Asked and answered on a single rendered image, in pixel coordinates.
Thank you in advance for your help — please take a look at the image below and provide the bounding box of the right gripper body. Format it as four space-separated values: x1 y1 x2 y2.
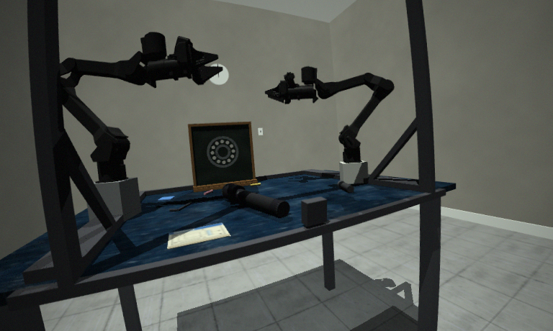
280 81 302 104

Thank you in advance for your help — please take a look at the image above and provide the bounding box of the black metal support frame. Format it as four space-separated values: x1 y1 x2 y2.
27 0 436 288

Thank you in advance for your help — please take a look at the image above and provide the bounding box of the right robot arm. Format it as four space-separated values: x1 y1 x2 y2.
301 66 394 163

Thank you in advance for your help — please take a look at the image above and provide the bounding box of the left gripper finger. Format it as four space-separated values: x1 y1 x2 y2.
189 44 218 69
201 65 223 83

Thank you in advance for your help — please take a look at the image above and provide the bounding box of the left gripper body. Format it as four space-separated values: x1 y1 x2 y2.
164 42 204 85

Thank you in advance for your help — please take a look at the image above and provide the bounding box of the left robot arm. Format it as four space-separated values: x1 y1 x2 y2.
60 32 169 183

